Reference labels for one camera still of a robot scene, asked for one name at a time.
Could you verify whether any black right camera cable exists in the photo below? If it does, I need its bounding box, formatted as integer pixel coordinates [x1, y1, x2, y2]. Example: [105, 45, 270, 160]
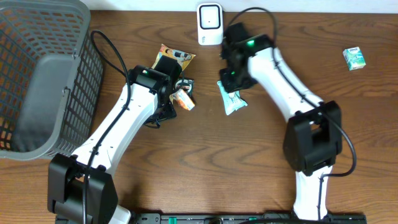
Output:
[226, 6, 358, 222]

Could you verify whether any black left camera cable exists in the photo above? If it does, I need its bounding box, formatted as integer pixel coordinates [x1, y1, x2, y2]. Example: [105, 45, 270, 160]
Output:
[81, 29, 132, 224]

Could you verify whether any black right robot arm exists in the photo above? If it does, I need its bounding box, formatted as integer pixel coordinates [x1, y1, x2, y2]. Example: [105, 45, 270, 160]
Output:
[220, 35, 342, 220]

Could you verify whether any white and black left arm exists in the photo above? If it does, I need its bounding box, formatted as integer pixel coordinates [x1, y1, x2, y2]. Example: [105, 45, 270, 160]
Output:
[47, 63, 182, 223]

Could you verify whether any dark green round-logo box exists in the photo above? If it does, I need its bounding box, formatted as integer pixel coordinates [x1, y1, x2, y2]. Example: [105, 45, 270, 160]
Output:
[175, 78, 195, 96]

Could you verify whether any teal snack wrapper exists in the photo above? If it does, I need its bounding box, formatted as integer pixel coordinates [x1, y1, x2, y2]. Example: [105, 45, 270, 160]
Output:
[216, 80, 248, 116]

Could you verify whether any small teal tissue pack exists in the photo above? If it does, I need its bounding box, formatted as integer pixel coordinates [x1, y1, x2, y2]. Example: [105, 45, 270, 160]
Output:
[343, 47, 366, 71]

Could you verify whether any dark grey plastic basket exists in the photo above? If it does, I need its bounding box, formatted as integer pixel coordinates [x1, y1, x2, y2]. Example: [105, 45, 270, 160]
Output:
[1, 1, 103, 161]

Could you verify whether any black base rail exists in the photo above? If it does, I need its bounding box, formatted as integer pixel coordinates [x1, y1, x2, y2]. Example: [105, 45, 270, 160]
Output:
[129, 212, 368, 224]

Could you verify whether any white barcode scanner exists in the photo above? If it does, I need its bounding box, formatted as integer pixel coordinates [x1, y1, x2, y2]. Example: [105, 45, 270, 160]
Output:
[197, 2, 223, 45]

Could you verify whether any orange tissue pack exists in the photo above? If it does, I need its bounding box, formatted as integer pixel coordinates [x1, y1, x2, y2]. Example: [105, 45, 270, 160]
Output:
[172, 89, 195, 111]

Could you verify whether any yellow wet wipes pack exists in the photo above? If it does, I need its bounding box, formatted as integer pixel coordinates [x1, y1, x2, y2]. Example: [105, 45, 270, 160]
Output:
[152, 44, 196, 80]

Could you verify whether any black camera cable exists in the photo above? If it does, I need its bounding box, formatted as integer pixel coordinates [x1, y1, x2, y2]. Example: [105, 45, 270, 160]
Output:
[226, 6, 358, 222]
[81, 29, 132, 224]

